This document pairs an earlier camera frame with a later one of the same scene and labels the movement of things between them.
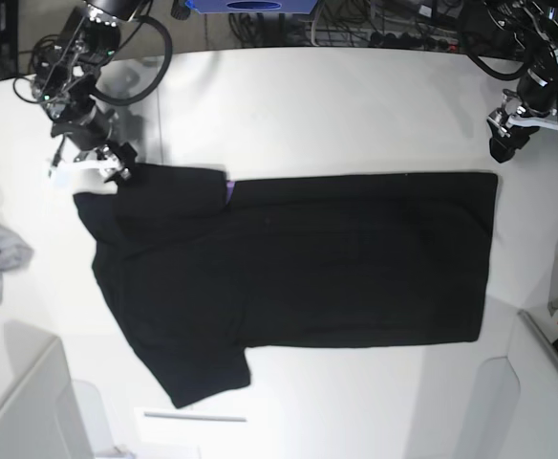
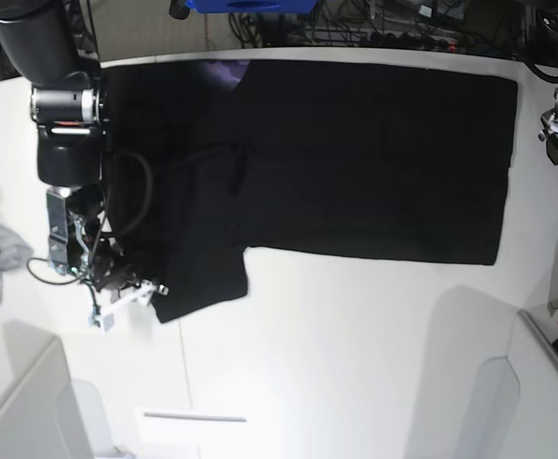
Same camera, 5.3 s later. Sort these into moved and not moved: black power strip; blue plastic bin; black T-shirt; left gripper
Moved: black T-shirt; left gripper
Not moved: black power strip; blue plastic bin
